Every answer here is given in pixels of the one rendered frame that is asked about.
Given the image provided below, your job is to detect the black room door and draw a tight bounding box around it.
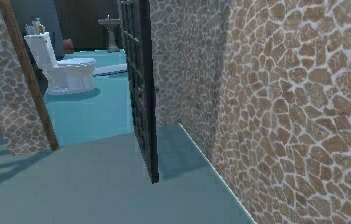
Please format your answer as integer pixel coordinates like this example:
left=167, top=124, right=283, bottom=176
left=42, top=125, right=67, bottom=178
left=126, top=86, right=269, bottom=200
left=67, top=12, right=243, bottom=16
left=117, top=0, right=160, bottom=185

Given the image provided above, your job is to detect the white spray bottle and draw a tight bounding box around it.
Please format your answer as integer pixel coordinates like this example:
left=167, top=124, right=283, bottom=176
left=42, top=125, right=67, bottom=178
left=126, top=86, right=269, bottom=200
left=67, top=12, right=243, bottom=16
left=31, top=17, right=42, bottom=36

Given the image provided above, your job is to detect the red round bin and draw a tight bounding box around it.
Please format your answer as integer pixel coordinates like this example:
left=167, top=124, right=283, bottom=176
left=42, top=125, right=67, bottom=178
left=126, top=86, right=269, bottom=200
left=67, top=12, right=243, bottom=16
left=62, top=38, right=75, bottom=55

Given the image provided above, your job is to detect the white toilet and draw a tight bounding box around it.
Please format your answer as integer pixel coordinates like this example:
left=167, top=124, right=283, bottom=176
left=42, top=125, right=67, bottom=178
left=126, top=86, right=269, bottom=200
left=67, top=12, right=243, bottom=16
left=23, top=31, right=98, bottom=96

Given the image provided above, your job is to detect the grey pedestal sink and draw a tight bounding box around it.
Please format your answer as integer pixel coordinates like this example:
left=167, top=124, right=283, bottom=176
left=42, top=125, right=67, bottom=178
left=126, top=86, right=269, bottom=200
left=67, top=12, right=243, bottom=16
left=97, top=14, right=122, bottom=54

